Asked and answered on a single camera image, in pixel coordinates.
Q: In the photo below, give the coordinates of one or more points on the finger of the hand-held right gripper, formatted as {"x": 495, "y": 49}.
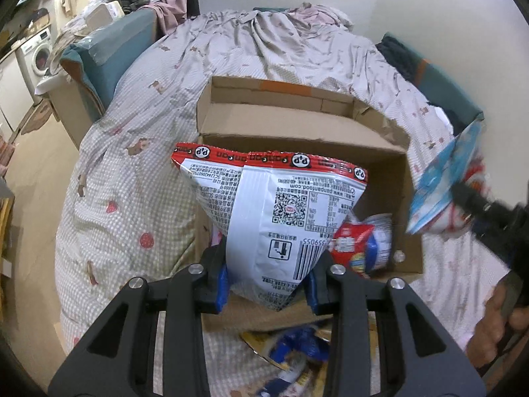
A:
{"x": 475, "y": 204}

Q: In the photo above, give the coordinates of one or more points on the white kitchen cabinet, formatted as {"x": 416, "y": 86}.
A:
{"x": 14, "y": 91}

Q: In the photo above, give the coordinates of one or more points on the white plastic container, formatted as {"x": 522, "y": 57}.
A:
{"x": 103, "y": 14}

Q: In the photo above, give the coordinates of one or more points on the brown floor mat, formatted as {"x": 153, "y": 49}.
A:
{"x": 39, "y": 118}

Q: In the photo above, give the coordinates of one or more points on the white washing machine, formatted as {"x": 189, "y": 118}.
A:
{"x": 39, "y": 58}

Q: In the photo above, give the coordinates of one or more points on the long teal wall cushion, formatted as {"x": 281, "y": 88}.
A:
{"x": 446, "y": 87}

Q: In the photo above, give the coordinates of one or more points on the beige bedside cabinet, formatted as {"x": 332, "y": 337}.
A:
{"x": 70, "y": 111}

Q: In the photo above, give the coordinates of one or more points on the brown cardboard box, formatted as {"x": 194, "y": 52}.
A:
{"x": 289, "y": 128}

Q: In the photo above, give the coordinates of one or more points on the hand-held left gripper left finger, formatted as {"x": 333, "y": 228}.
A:
{"x": 223, "y": 293}

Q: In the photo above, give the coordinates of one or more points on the crumpled pink cloth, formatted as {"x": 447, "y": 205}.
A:
{"x": 318, "y": 14}

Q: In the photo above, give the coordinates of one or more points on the tan checked snack packet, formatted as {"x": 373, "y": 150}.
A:
{"x": 254, "y": 339}

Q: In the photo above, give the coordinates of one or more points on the person's right hand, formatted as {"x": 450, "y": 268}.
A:
{"x": 487, "y": 331}

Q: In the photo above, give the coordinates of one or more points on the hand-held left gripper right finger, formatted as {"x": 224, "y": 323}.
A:
{"x": 312, "y": 295}

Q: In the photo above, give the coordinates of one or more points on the large red and white snack bag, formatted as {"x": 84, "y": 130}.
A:
{"x": 268, "y": 215}

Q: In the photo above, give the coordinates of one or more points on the dark blue snack packet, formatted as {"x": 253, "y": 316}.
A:
{"x": 297, "y": 341}

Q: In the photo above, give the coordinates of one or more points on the light blue snack packet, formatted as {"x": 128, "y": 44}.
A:
{"x": 438, "y": 182}

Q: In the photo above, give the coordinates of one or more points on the teal cushion with plastic wrap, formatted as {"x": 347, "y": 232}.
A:
{"x": 107, "y": 66}

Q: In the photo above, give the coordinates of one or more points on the black clothing on cushion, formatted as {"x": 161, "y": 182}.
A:
{"x": 396, "y": 58}

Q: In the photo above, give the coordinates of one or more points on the printed checked bedsheet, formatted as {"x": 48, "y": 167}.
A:
{"x": 144, "y": 153}

